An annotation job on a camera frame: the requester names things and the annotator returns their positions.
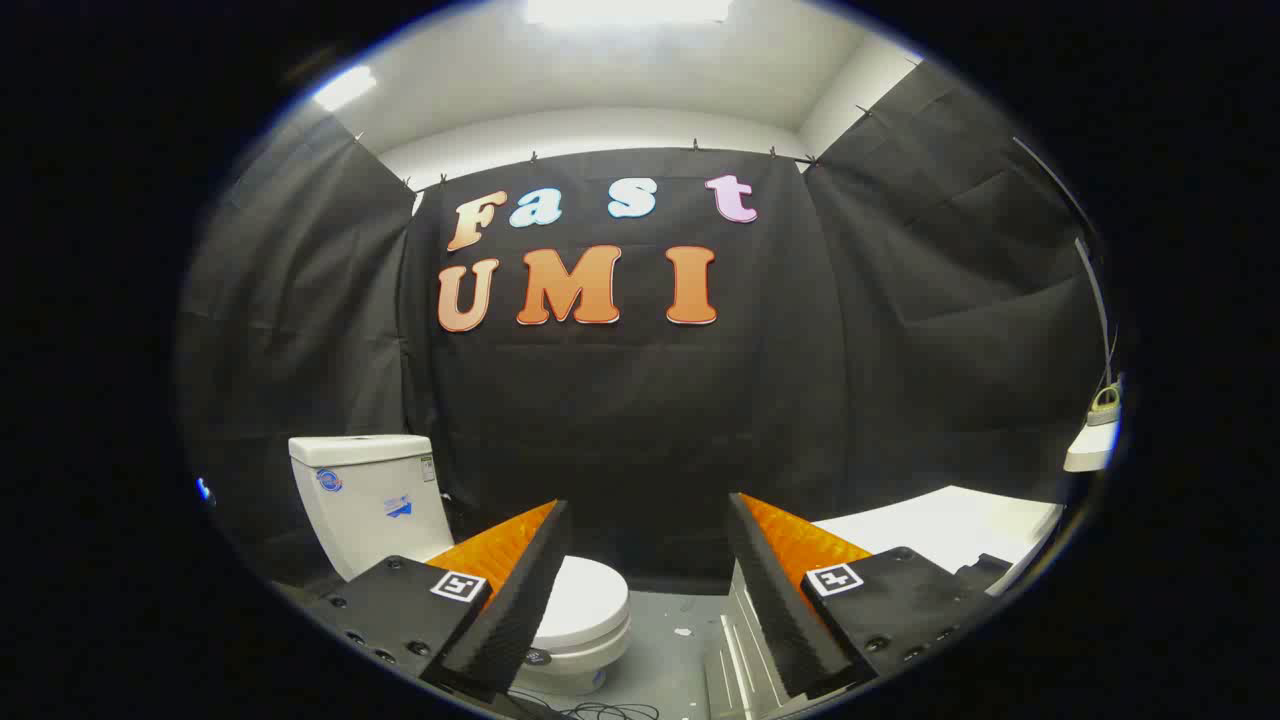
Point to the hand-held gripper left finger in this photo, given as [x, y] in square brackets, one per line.
[520, 600]

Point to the white shelf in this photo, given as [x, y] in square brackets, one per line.
[1090, 448]

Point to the black backdrop cloth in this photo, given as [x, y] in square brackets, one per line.
[650, 420]

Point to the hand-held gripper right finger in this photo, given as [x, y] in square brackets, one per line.
[775, 600]

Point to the ceiling light panel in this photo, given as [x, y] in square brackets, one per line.
[630, 10]
[345, 88]

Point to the white toilet lid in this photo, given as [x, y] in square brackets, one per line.
[590, 600]

